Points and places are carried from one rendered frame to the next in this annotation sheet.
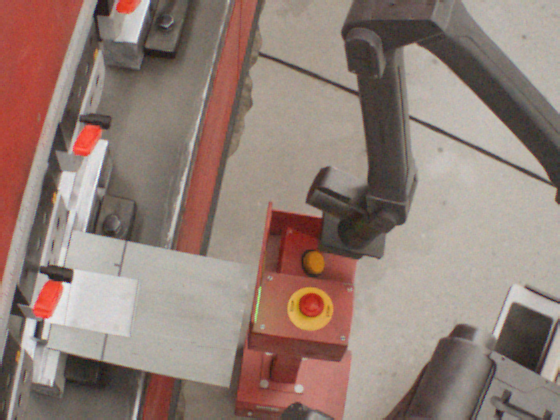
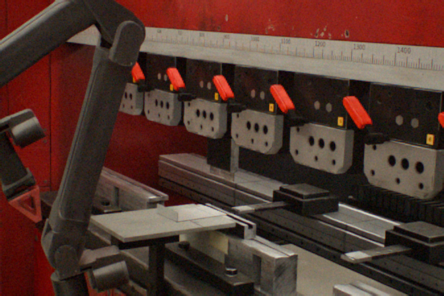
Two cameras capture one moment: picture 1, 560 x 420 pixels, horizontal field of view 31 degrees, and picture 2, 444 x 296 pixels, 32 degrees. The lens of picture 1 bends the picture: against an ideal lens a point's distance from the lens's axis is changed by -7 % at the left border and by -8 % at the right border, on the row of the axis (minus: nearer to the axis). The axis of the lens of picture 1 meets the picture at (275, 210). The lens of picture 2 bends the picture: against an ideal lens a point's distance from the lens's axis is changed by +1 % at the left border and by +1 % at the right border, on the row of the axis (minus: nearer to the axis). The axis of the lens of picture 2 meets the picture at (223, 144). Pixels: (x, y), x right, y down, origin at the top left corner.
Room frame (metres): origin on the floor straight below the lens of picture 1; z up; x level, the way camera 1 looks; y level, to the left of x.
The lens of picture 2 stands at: (1.78, -0.68, 1.44)
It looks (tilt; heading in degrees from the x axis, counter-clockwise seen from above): 10 degrees down; 144
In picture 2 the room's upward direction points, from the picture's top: 2 degrees clockwise
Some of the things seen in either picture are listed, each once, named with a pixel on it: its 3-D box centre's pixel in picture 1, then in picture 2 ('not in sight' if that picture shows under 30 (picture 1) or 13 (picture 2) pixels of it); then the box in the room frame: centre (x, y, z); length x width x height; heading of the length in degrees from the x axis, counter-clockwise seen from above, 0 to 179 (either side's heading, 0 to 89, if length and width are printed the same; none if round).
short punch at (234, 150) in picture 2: not in sight; (222, 156); (0.40, 0.31, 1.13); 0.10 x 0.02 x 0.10; 177
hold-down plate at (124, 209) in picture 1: (99, 290); (205, 267); (0.44, 0.25, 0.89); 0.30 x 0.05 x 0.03; 177
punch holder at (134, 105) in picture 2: not in sight; (137, 80); (-0.02, 0.32, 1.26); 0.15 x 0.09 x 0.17; 177
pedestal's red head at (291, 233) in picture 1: (306, 285); not in sight; (0.54, -0.07, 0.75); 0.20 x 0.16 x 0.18; 179
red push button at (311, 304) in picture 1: (310, 306); not in sight; (0.49, -0.08, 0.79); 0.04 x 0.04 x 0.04
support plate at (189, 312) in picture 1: (147, 308); (162, 221); (0.40, 0.16, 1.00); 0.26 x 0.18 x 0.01; 87
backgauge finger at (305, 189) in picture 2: not in sight; (280, 201); (0.42, 0.46, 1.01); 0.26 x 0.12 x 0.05; 87
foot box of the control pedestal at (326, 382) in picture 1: (295, 378); not in sight; (0.54, -0.10, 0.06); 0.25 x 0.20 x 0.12; 89
